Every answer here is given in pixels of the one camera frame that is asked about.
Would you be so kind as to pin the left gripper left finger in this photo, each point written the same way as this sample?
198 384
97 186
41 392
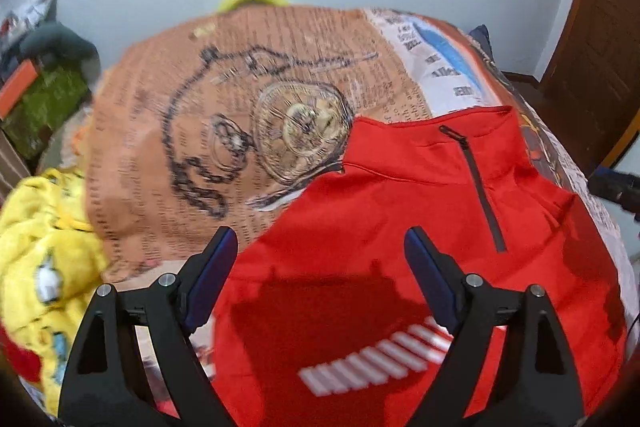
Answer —
105 383

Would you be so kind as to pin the red zip sweatshirt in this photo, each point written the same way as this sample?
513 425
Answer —
321 321

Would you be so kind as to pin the brown wooden door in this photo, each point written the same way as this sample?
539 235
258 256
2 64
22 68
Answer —
593 80

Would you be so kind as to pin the green patterned cloth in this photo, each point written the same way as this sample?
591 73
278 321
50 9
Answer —
54 96

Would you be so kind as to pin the newspaper print bedspread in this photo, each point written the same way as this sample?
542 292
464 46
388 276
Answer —
227 119

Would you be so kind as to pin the orange box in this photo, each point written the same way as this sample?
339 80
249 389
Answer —
19 82

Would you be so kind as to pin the yellow cartoon blanket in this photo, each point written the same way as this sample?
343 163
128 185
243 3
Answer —
51 264

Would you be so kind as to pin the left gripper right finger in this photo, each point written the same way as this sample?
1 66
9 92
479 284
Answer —
509 363

